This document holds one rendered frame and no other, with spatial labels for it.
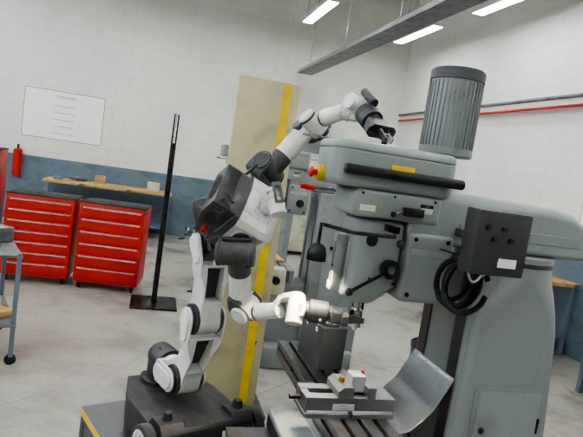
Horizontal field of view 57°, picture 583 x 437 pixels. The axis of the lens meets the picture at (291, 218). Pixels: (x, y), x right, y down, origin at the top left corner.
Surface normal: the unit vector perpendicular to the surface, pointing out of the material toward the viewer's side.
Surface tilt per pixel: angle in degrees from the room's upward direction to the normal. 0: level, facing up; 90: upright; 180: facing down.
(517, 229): 90
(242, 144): 90
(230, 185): 58
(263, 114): 90
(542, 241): 90
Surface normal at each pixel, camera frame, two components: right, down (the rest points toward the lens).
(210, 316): 0.61, 0.01
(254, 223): 0.58, -0.37
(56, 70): 0.25, 0.14
